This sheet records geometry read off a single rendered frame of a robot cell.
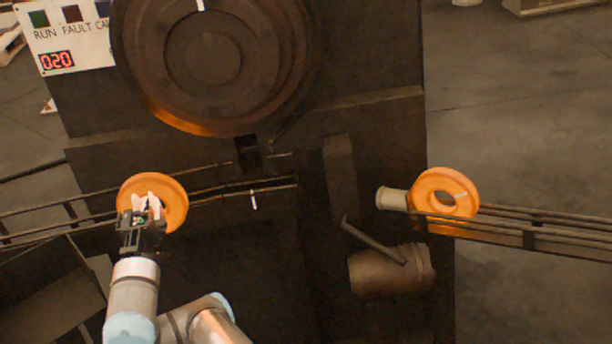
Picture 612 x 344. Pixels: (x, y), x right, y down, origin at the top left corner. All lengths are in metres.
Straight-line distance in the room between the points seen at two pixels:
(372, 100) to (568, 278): 1.09
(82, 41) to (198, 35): 0.39
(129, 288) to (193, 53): 0.49
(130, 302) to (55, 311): 0.45
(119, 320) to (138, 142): 0.60
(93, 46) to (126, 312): 0.70
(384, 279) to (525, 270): 0.87
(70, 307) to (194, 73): 0.65
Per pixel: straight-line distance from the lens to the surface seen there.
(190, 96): 1.29
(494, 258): 2.31
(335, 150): 1.45
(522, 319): 2.10
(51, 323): 1.53
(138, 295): 1.14
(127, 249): 1.19
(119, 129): 1.64
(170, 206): 1.34
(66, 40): 1.55
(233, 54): 1.23
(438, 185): 1.37
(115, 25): 1.35
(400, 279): 1.51
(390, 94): 1.53
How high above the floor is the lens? 1.53
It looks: 32 degrees down
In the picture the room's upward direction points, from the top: 10 degrees counter-clockwise
